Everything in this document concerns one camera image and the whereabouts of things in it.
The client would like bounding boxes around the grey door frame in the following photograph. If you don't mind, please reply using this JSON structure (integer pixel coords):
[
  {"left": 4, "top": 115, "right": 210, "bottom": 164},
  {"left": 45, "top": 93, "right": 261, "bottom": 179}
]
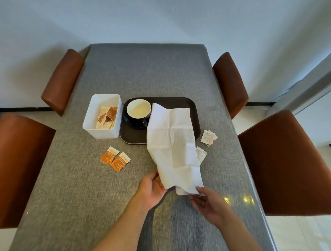
[{"left": 266, "top": 69, "right": 331, "bottom": 116}]

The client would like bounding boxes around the white plastic box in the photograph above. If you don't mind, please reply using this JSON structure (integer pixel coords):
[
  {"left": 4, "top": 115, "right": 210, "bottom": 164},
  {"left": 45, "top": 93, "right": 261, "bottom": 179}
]
[{"left": 82, "top": 94, "right": 123, "bottom": 139}]

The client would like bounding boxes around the person's left forearm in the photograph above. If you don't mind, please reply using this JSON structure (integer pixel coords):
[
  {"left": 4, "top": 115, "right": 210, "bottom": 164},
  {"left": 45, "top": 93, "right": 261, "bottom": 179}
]
[{"left": 92, "top": 197, "right": 149, "bottom": 251}]

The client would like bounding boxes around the person's right hand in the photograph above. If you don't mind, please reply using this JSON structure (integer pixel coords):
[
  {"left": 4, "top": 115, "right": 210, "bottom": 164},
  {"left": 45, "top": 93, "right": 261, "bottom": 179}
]
[{"left": 188, "top": 186, "right": 235, "bottom": 228}]

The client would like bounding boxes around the white paper napkin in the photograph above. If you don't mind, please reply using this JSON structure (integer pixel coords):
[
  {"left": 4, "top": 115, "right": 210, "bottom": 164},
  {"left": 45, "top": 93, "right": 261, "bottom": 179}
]
[{"left": 147, "top": 103, "right": 204, "bottom": 195}]

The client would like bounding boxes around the pile of mixed sachets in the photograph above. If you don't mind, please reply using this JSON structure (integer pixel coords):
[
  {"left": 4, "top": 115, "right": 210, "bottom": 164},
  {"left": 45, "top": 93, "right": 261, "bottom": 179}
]
[{"left": 96, "top": 106, "right": 118, "bottom": 130}]

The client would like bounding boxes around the person's left hand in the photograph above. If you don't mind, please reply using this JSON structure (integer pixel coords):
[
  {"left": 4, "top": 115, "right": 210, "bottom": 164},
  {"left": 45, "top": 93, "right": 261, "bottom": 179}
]
[{"left": 134, "top": 171, "right": 168, "bottom": 211}]

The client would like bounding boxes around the dark brown serving tray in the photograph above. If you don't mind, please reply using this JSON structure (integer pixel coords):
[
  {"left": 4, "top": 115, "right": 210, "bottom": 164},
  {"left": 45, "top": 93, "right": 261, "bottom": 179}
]
[{"left": 120, "top": 97, "right": 202, "bottom": 144}]

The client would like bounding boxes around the person's right forearm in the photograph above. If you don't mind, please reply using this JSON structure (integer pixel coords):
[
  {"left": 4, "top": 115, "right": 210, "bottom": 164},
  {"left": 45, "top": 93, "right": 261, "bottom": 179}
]
[{"left": 219, "top": 214, "right": 262, "bottom": 251}]

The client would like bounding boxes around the white sugar sachet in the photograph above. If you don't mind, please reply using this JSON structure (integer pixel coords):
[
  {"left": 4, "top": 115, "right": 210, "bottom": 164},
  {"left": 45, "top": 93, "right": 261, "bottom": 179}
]
[
  {"left": 196, "top": 146, "right": 208, "bottom": 166},
  {"left": 206, "top": 132, "right": 218, "bottom": 147},
  {"left": 201, "top": 130, "right": 215, "bottom": 145}
]

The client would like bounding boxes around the grey tablecloth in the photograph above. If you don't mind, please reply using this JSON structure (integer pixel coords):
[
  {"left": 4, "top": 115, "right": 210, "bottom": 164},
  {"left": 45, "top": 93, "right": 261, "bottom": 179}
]
[{"left": 8, "top": 43, "right": 278, "bottom": 251}]

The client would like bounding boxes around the brown leather chair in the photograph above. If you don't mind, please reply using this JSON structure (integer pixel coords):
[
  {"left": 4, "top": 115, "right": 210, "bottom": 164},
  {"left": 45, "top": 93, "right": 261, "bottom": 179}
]
[
  {"left": 0, "top": 113, "right": 57, "bottom": 229},
  {"left": 213, "top": 52, "right": 249, "bottom": 120},
  {"left": 237, "top": 110, "right": 331, "bottom": 217},
  {"left": 41, "top": 49, "right": 85, "bottom": 117}
]

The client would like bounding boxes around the orange sugar sachet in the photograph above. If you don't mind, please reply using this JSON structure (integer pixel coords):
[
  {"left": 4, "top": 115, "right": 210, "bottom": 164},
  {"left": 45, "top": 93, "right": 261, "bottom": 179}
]
[
  {"left": 110, "top": 152, "right": 131, "bottom": 173},
  {"left": 100, "top": 146, "right": 120, "bottom": 164}
]

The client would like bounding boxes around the black cup with white inside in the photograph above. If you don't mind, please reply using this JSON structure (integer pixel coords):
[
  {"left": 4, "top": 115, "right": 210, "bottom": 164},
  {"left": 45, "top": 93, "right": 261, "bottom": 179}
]
[{"left": 126, "top": 99, "right": 152, "bottom": 127}]

